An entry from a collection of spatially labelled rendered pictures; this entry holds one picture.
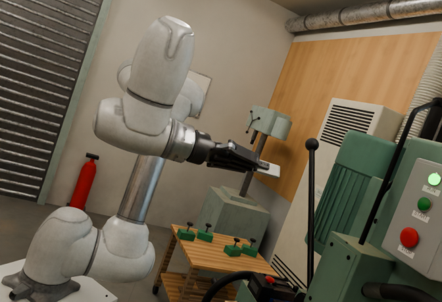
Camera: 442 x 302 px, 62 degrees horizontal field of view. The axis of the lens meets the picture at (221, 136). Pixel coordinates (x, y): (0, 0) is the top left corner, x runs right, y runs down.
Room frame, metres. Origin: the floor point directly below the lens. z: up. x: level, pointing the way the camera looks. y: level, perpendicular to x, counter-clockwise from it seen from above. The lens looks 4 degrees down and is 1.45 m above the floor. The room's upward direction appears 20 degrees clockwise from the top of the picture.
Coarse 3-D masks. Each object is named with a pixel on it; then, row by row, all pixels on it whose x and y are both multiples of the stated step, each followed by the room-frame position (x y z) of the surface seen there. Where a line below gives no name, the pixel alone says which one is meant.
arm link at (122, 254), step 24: (192, 96) 1.31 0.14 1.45; (144, 168) 1.25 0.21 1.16; (144, 192) 1.24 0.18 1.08; (120, 216) 1.22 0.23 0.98; (144, 216) 1.24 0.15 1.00; (96, 240) 1.16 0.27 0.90; (120, 240) 1.17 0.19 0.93; (144, 240) 1.21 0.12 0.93; (96, 264) 1.13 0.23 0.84; (120, 264) 1.16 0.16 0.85; (144, 264) 1.20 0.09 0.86
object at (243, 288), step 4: (244, 280) 1.12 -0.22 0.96; (244, 284) 1.11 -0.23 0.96; (240, 288) 1.12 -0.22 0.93; (244, 288) 1.10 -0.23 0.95; (248, 288) 1.08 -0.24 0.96; (240, 292) 1.11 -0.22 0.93; (244, 292) 1.09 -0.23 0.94; (248, 292) 1.07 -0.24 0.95; (236, 296) 1.12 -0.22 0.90; (240, 296) 1.10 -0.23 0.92; (244, 296) 1.08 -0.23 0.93; (248, 296) 1.06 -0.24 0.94; (252, 296) 1.05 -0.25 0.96; (236, 300) 1.12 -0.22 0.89; (240, 300) 1.10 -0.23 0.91; (244, 300) 1.08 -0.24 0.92; (248, 300) 1.06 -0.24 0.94; (252, 300) 1.04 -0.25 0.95
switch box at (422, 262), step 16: (416, 160) 0.60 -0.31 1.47; (416, 176) 0.58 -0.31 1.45; (416, 192) 0.57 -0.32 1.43; (400, 208) 0.59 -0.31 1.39; (416, 208) 0.56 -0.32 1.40; (432, 208) 0.54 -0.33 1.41; (400, 224) 0.58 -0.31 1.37; (416, 224) 0.55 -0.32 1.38; (432, 224) 0.53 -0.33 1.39; (384, 240) 0.59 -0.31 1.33; (400, 240) 0.57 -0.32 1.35; (432, 240) 0.52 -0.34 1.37; (400, 256) 0.56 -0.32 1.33; (416, 256) 0.53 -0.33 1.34; (432, 256) 0.51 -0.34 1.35; (432, 272) 0.51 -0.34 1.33
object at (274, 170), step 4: (260, 160) 0.89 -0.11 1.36; (272, 164) 0.90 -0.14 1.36; (260, 168) 0.87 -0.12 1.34; (272, 168) 0.89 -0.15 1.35; (276, 168) 0.90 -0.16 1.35; (264, 172) 0.88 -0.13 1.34; (268, 172) 0.88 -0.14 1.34; (272, 172) 0.89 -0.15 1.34; (276, 172) 0.89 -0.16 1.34; (276, 176) 0.89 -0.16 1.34
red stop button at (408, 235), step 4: (404, 228) 0.56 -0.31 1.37; (408, 228) 0.55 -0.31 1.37; (412, 228) 0.55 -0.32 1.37; (404, 232) 0.55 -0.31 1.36; (408, 232) 0.55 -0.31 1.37; (412, 232) 0.54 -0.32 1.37; (416, 232) 0.54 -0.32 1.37; (400, 236) 0.56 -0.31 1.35; (404, 236) 0.55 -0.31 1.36; (408, 236) 0.54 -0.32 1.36; (412, 236) 0.54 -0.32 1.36; (416, 236) 0.54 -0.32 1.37; (404, 240) 0.55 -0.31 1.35; (408, 240) 0.54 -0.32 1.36; (412, 240) 0.54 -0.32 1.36; (416, 240) 0.53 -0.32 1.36; (404, 244) 0.55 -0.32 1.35; (408, 244) 0.54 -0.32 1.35; (412, 244) 0.54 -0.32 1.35
